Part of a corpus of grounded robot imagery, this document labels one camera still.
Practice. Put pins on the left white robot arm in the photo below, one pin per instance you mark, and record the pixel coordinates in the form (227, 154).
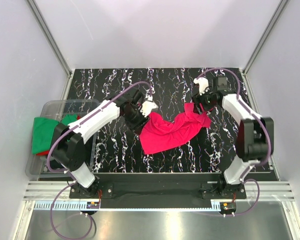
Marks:
(68, 143)

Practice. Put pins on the aluminium frame post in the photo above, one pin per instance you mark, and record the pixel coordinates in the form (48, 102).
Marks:
(34, 8)
(266, 34)

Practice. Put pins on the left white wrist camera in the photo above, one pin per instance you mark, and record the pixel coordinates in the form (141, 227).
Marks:
(148, 107)

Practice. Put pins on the left aluminium frame post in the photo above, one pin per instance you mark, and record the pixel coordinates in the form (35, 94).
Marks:
(34, 8)

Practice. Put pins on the black t shirt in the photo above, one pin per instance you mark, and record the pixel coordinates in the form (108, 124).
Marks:
(56, 165)

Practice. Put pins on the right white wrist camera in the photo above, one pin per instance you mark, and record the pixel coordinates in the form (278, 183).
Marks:
(202, 83)

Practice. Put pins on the aluminium front rail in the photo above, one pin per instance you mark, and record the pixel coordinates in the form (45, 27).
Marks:
(265, 190)

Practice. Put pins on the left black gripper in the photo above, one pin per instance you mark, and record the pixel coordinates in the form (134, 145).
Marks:
(137, 126)

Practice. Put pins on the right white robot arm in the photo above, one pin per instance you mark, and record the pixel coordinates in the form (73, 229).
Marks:
(254, 142)

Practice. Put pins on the red t shirt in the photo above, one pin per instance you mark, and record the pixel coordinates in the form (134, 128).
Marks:
(43, 153)

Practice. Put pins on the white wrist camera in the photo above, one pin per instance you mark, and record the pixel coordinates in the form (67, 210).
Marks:
(148, 107)
(202, 83)

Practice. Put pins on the green t shirt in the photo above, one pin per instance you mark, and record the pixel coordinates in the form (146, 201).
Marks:
(43, 129)

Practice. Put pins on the pink t shirt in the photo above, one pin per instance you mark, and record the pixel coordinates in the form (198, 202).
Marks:
(159, 135)

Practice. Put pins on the white slotted cable duct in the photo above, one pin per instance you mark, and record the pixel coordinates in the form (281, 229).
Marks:
(83, 205)

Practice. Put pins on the right aluminium frame post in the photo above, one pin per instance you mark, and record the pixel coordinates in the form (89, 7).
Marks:
(266, 34)

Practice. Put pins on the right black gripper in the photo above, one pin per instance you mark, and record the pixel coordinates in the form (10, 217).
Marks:
(197, 99)

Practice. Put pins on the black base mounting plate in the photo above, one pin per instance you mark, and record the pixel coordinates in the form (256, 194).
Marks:
(138, 200)

